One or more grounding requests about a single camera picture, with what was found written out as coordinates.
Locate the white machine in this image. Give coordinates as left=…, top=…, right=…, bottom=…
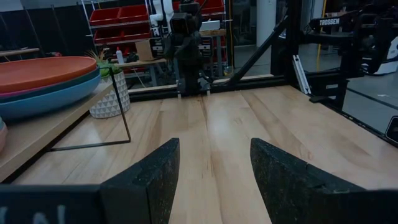
left=371, top=35, right=398, bottom=76

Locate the cardboard box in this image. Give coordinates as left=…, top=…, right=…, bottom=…
left=134, top=39, right=156, bottom=62

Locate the small white box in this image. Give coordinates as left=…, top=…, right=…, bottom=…
left=200, top=20, right=221, bottom=32

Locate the orange plate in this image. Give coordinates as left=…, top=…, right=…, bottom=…
left=0, top=55, right=98, bottom=94

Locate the wooden shelf with black legs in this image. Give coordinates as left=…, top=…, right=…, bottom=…
left=0, top=67, right=132, bottom=184

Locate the red storage bin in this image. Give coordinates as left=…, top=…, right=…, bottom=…
left=200, top=0, right=225, bottom=16
left=93, top=28, right=127, bottom=44
left=124, top=24, right=154, bottom=40
left=119, top=4, right=149, bottom=23
left=89, top=7, right=121, bottom=26

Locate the white aluminium bar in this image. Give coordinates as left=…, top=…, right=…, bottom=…
left=291, top=54, right=312, bottom=95

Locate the white pipe-shaped object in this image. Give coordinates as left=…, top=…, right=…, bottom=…
left=149, top=0, right=174, bottom=37

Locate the blue plate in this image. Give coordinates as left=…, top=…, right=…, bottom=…
left=0, top=73, right=103, bottom=121

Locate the white bottle with red cap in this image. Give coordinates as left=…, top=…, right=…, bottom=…
left=115, top=46, right=125, bottom=65

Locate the white column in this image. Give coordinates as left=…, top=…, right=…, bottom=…
left=256, top=0, right=278, bottom=48

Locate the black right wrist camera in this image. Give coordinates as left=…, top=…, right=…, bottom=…
left=169, top=11, right=201, bottom=35

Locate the pink plate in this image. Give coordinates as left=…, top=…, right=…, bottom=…
left=0, top=82, right=63, bottom=100

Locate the succulent in white patterned pot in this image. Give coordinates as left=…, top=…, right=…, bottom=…
left=85, top=49, right=131, bottom=119

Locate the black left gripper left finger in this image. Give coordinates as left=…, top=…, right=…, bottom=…
left=101, top=138, right=181, bottom=224

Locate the metal storage rack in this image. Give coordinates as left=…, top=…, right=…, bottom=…
left=81, top=0, right=231, bottom=78

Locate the small black device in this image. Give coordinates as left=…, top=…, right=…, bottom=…
left=384, top=115, right=398, bottom=144

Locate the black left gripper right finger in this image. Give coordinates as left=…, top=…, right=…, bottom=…
left=249, top=137, right=367, bottom=224

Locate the black Trossen-labelled equipment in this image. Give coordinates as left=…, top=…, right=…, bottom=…
left=306, top=0, right=398, bottom=111

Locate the black aluminium table frame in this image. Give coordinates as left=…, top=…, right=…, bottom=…
left=128, top=0, right=398, bottom=149

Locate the wooden workbench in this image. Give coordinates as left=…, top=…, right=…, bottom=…
left=116, top=29, right=228, bottom=88

